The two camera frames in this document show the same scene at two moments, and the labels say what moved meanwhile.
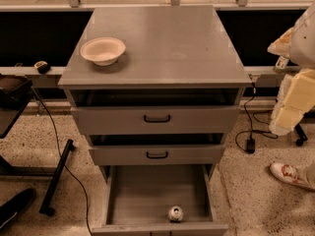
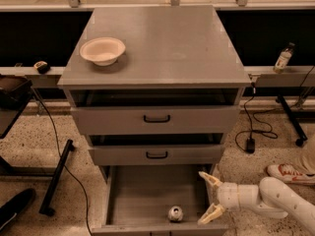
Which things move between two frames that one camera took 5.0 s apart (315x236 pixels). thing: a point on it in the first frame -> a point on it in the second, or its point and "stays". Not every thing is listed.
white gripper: (303, 43) -> (228, 196)
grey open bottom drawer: (138, 199) stays
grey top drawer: (153, 120) stays
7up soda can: (175, 214) stays
